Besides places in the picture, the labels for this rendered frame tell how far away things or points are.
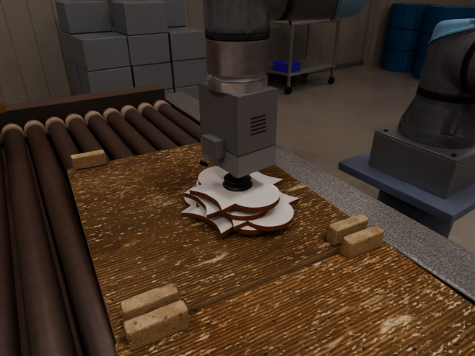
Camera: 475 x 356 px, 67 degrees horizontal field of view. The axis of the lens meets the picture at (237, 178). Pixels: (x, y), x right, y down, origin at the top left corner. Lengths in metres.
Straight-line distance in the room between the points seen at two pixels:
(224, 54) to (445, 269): 0.38
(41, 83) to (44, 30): 0.50
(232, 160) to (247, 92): 0.08
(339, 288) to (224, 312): 0.13
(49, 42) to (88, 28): 0.65
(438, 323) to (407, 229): 0.19
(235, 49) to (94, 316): 0.33
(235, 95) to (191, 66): 3.12
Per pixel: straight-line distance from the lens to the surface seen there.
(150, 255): 0.48
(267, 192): 0.50
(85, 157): 0.71
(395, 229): 0.59
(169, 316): 0.37
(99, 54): 3.21
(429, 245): 0.58
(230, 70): 0.42
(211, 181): 0.52
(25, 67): 4.10
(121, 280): 0.46
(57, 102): 1.13
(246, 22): 0.42
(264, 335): 0.39
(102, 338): 0.43
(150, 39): 3.33
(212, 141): 0.45
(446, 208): 0.78
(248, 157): 0.45
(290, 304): 0.41
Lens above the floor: 1.24
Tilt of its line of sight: 28 degrees down
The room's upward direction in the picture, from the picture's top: straight up
